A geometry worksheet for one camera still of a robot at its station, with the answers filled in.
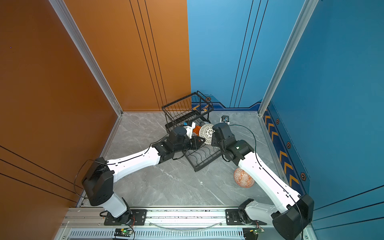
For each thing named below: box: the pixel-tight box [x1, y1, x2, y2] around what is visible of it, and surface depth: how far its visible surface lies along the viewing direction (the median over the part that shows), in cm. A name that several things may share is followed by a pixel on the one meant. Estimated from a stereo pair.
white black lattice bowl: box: [199, 123, 214, 145], surface depth 82 cm
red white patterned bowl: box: [234, 167, 255, 188], surface depth 86 cm
